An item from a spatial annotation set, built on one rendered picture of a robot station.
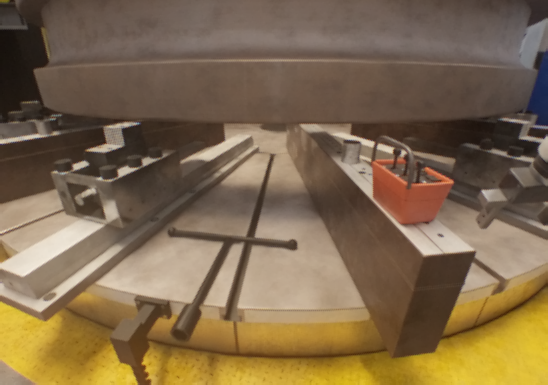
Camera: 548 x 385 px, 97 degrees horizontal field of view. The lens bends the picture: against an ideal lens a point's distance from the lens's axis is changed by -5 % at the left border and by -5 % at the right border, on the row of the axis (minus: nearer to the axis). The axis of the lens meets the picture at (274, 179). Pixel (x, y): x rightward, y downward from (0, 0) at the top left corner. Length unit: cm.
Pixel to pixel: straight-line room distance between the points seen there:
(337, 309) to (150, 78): 124
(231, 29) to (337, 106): 60
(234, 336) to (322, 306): 38
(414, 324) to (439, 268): 19
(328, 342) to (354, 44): 128
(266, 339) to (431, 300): 64
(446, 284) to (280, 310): 52
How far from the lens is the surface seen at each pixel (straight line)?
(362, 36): 139
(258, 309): 99
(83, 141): 234
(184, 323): 94
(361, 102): 125
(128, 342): 100
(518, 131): 188
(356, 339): 122
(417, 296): 77
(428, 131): 295
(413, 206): 75
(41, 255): 127
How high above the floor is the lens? 107
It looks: 23 degrees down
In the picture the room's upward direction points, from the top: straight up
